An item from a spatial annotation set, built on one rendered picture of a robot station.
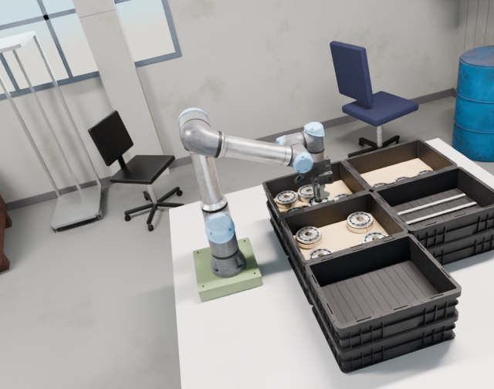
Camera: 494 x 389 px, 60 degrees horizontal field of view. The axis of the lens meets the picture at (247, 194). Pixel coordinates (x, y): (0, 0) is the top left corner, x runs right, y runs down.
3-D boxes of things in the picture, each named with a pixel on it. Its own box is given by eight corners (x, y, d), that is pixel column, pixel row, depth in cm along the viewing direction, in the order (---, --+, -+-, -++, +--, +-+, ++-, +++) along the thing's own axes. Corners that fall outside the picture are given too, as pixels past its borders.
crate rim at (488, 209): (410, 237, 152) (410, 231, 151) (371, 195, 177) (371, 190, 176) (511, 207, 155) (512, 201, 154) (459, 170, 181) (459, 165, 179)
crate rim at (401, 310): (338, 335, 123) (337, 329, 122) (304, 268, 148) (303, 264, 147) (464, 295, 127) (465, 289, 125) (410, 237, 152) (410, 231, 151)
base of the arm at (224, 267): (211, 281, 173) (206, 263, 168) (210, 256, 186) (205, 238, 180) (248, 274, 173) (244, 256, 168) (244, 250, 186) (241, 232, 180)
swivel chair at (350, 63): (397, 136, 401) (398, 25, 346) (424, 164, 353) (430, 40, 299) (336, 149, 401) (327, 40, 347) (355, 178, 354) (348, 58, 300)
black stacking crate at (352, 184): (283, 239, 179) (279, 218, 173) (265, 203, 204) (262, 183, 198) (371, 213, 182) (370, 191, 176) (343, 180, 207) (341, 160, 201)
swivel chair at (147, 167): (187, 187, 392) (159, 98, 345) (190, 222, 345) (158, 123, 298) (128, 202, 390) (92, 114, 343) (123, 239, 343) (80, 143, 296)
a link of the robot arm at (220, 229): (211, 260, 169) (204, 234, 161) (208, 239, 180) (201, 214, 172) (241, 253, 170) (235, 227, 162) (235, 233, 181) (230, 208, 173)
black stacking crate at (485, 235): (408, 278, 163) (409, 255, 156) (372, 233, 188) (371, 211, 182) (503, 249, 166) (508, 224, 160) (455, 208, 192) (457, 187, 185)
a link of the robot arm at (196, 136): (185, 129, 139) (319, 153, 153) (183, 116, 148) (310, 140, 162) (178, 160, 144) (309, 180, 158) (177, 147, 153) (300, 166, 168)
